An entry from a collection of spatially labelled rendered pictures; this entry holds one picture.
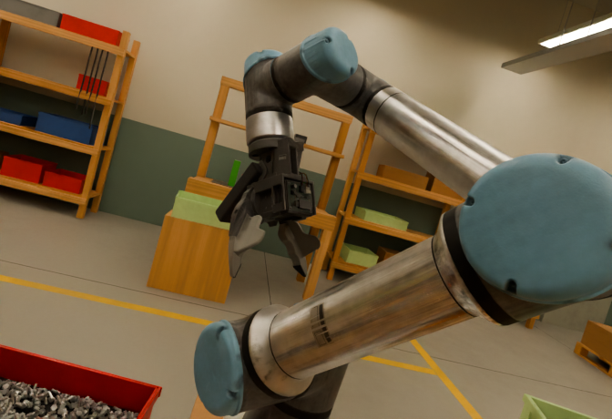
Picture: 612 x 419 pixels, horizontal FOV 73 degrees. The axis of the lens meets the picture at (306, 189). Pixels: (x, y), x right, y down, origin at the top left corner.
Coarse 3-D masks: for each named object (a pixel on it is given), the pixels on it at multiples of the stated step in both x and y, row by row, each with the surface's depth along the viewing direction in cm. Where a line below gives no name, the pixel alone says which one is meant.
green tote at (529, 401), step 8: (528, 400) 98; (536, 400) 100; (544, 400) 100; (528, 408) 97; (536, 408) 94; (544, 408) 99; (552, 408) 99; (560, 408) 99; (520, 416) 100; (528, 416) 96; (536, 416) 93; (544, 416) 91; (552, 416) 99; (560, 416) 99; (568, 416) 99; (576, 416) 98; (584, 416) 98
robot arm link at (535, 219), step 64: (512, 192) 33; (576, 192) 30; (448, 256) 36; (512, 256) 31; (576, 256) 29; (256, 320) 53; (320, 320) 46; (384, 320) 41; (448, 320) 39; (512, 320) 35; (256, 384) 50
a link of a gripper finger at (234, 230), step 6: (246, 198) 61; (240, 204) 59; (246, 204) 60; (234, 210) 59; (240, 210) 59; (246, 210) 59; (252, 210) 60; (234, 216) 58; (240, 216) 59; (252, 216) 60; (234, 222) 58; (240, 222) 58; (234, 228) 58; (234, 234) 57
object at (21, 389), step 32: (0, 352) 69; (0, 384) 66; (32, 384) 69; (64, 384) 69; (96, 384) 69; (128, 384) 69; (0, 416) 59; (32, 416) 61; (64, 416) 63; (96, 416) 64; (128, 416) 67
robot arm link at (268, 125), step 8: (264, 112) 62; (272, 112) 62; (280, 112) 63; (248, 120) 64; (256, 120) 62; (264, 120) 62; (272, 120) 62; (280, 120) 63; (288, 120) 64; (248, 128) 64; (256, 128) 62; (264, 128) 62; (272, 128) 62; (280, 128) 62; (288, 128) 63; (248, 136) 63; (256, 136) 62; (264, 136) 62; (272, 136) 62; (280, 136) 62; (288, 136) 63; (248, 144) 64
